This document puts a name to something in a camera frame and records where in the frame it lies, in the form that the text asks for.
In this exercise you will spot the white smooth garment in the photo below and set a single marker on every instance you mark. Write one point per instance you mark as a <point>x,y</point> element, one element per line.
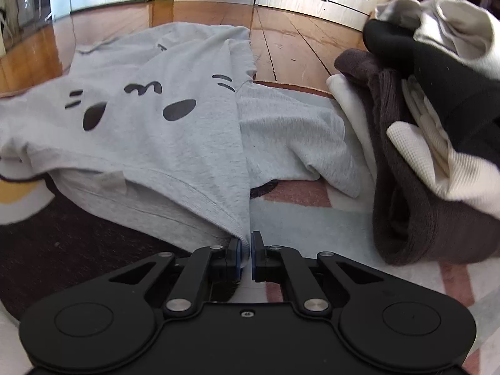
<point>351,113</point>

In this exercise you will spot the patterned rug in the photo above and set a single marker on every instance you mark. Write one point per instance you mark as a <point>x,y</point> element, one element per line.
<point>58,242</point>

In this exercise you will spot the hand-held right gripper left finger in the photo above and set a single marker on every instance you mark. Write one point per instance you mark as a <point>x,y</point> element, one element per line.
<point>234,259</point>

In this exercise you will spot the grey cat-print t-shirt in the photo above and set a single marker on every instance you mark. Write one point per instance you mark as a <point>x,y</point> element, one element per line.
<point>156,144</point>

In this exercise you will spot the brown knit garment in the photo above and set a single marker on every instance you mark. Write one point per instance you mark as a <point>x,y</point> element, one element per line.
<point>410,222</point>

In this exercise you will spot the black garment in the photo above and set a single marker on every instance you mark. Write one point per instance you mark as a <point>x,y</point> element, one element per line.
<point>449,86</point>

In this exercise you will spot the white waffle garment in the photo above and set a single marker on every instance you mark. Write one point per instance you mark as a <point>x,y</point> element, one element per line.
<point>414,152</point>

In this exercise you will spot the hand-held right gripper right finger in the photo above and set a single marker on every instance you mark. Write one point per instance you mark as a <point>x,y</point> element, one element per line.
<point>256,256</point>

